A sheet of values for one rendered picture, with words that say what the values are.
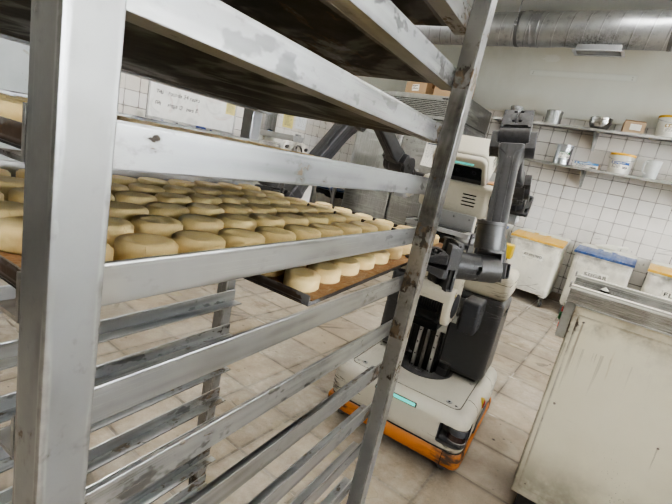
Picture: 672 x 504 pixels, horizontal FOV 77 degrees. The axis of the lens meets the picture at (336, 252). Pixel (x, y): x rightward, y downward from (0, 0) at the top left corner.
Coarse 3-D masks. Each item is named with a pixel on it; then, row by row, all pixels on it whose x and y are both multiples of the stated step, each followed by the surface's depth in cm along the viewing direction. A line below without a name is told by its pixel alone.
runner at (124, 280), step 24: (312, 240) 47; (336, 240) 52; (360, 240) 58; (384, 240) 65; (408, 240) 74; (120, 264) 28; (144, 264) 30; (168, 264) 31; (192, 264) 33; (216, 264) 36; (240, 264) 38; (264, 264) 41; (288, 264) 45; (120, 288) 29; (144, 288) 30; (168, 288) 32
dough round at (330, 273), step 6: (312, 264) 62; (318, 264) 62; (324, 264) 63; (330, 264) 64; (318, 270) 60; (324, 270) 60; (330, 270) 61; (336, 270) 61; (324, 276) 60; (330, 276) 60; (336, 276) 61; (324, 282) 60; (330, 282) 61; (336, 282) 62
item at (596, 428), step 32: (576, 320) 143; (608, 320) 138; (576, 352) 144; (608, 352) 139; (640, 352) 134; (576, 384) 144; (608, 384) 139; (640, 384) 134; (544, 416) 151; (576, 416) 145; (608, 416) 140; (640, 416) 135; (544, 448) 152; (576, 448) 146; (608, 448) 141; (640, 448) 136; (544, 480) 152; (576, 480) 147; (608, 480) 141; (640, 480) 137
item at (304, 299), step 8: (440, 240) 104; (384, 272) 71; (248, 280) 58; (256, 280) 57; (264, 280) 56; (272, 280) 55; (368, 280) 66; (272, 288) 55; (280, 288) 55; (288, 288) 54; (344, 288) 60; (288, 296) 54; (296, 296) 53; (304, 296) 53; (328, 296) 57; (304, 304) 53; (312, 304) 53
